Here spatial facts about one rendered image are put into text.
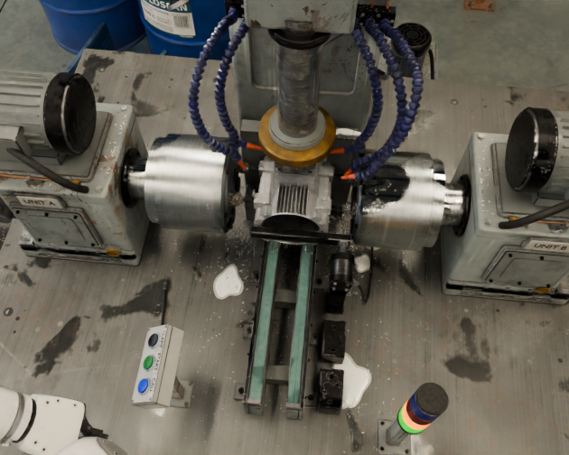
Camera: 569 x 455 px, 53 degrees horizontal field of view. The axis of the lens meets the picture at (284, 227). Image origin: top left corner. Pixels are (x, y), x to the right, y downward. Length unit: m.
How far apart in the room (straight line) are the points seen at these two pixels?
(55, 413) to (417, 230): 0.87
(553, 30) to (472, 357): 2.53
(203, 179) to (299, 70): 0.39
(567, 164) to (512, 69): 2.17
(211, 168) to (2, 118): 0.47
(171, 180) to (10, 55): 2.35
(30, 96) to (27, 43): 2.31
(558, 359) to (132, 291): 1.17
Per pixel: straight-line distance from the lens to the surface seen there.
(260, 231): 1.42
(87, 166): 1.43
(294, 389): 1.39
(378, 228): 1.38
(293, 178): 1.39
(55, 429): 1.13
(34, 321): 1.71
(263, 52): 1.43
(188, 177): 1.38
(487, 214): 1.38
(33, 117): 1.36
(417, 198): 1.37
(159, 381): 1.26
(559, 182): 1.34
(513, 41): 3.63
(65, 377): 1.62
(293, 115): 1.23
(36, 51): 3.60
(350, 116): 1.56
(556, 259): 1.49
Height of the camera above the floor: 2.27
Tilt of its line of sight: 60 degrees down
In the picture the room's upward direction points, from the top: straight up
